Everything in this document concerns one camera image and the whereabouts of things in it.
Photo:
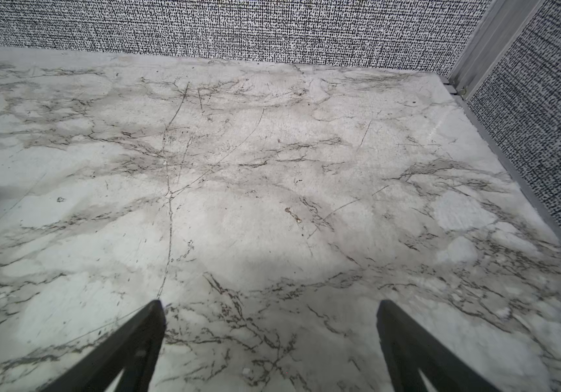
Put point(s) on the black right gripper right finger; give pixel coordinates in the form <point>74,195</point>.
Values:
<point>413,355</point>

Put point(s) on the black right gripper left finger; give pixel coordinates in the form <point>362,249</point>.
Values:
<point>128,356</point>

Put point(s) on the aluminium corner frame post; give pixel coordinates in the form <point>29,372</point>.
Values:
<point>500,26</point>

